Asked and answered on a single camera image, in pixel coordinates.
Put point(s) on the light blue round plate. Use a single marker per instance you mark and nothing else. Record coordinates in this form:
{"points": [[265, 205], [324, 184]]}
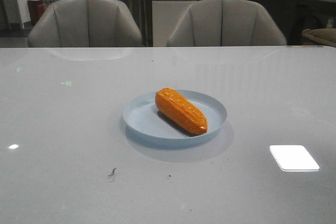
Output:
{"points": [[152, 127]]}

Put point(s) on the orange toy corn cob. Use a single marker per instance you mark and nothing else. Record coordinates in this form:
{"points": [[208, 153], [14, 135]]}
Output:
{"points": [[181, 111]]}

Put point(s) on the left beige leather chair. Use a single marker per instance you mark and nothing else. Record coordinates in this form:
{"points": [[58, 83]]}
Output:
{"points": [[85, 23]]}

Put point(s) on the right beige leather chair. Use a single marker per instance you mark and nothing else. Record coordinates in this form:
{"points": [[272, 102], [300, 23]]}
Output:
{"points": [[208, 23]]}

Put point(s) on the beige cushion at right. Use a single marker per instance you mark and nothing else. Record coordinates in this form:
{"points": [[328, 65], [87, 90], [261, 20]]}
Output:
{"points": [[322, 36]]}

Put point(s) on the beige leather chair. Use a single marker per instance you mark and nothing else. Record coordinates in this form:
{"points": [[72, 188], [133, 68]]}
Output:
{"points": [[85, 23], [208, 23]]}

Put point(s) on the red bin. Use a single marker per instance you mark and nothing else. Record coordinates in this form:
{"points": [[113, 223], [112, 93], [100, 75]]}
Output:
{"points": [[36, 9]]}

